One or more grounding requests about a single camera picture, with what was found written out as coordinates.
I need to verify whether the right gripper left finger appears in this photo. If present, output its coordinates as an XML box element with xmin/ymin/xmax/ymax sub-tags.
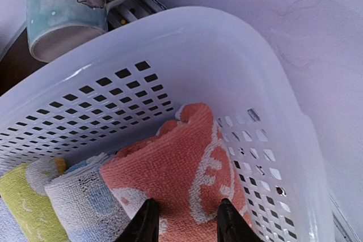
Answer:
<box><xmin>117</xmin><ymin>198</ymin><xmax>159</xmax><ymax>242</ymax></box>

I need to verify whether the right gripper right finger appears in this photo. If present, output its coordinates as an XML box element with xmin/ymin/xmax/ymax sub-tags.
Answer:
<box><xmin>217</xmin><ymin>198</ymin><xmax>262</xmax><ymax>242</ymax></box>

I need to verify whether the blue polka dot towel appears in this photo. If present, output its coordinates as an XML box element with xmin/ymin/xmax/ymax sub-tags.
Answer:
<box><xmin>45</xmin><ymin>153</ymin><xmax>130</xmax><ymax>241</ymax></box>

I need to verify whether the orange patterned towel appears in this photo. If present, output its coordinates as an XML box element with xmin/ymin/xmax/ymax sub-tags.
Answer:
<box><xmin>100</xmin><ymin>103</ymin><xmax>251</xmax><ymax>241</ymax></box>

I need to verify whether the green rolled towel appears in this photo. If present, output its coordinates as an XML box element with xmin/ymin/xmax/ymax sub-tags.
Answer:
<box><xmin>1</xmin><ymin>158</ymin><xmax>69</xmax><ymax>241</ymax></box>

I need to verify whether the white rolled towel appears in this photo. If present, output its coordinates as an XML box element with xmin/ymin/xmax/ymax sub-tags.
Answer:
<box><xmin>0</xmin><ymin>198</ymin><xmax>28</xmax><ymax>242</ymax></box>

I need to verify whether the white plastic basket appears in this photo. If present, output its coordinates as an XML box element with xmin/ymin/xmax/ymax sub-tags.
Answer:
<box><xmin>1</xmin><ymin>7</ymin><xmax>334</xmax><ymax>241</ymax></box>

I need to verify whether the patterned paper cup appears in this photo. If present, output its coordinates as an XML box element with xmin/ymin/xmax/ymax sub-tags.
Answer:
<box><xmin>26</xmin><ymin>0</ymin><xmax>126</xmax><ymax>63</ymax></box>

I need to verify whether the right aluminium frame post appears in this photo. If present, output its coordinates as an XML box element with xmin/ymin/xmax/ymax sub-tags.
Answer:
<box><xmin>107</xmin><ymin>0</ymin><xmax>167</xmax><ymax>31</ymax></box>

